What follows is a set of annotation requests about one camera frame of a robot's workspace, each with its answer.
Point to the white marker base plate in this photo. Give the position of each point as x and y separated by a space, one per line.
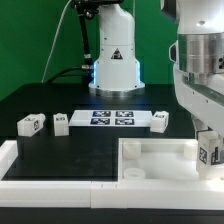
111 118

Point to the white U-shaped obstacle fence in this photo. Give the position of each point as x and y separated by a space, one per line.
159 194

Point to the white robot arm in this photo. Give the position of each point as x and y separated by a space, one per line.
197 56

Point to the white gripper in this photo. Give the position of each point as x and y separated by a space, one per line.
204 102

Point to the white square tabletop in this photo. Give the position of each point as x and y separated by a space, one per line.
163 159

